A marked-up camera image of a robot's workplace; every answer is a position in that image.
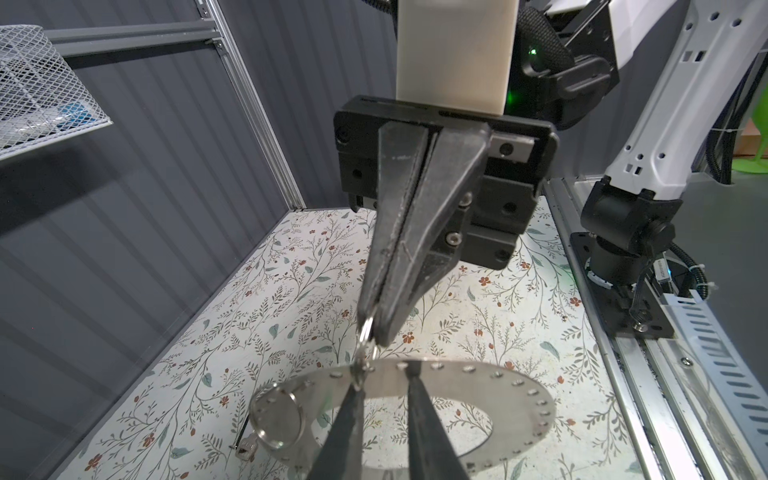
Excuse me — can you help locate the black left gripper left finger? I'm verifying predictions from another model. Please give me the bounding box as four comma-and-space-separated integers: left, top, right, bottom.
307, 384, 365, 480

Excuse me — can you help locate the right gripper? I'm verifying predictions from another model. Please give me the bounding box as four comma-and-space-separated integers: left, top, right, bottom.
333, 96, 558, 346

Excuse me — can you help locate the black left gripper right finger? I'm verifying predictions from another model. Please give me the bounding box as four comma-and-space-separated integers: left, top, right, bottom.
407, 376, 469, 480

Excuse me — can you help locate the silver split keyring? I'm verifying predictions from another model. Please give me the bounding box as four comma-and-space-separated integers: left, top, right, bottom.
249, 386, 306, 450
350, 316, 379, 391

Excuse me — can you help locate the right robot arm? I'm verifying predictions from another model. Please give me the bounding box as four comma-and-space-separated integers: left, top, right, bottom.
334, 1, 767, 346

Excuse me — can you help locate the key with black tag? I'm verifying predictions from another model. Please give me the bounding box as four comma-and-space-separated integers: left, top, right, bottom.
231, 430, 259, 462

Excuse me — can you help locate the green plastic goblet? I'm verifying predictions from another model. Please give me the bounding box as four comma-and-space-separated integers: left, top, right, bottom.
732, 87, 767, 174

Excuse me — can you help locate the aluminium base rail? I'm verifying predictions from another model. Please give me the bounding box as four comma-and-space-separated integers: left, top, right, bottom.
544, 179, 767, 479

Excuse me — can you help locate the white wire basket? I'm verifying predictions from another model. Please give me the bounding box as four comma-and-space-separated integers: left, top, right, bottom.
1, 25, 112, 161

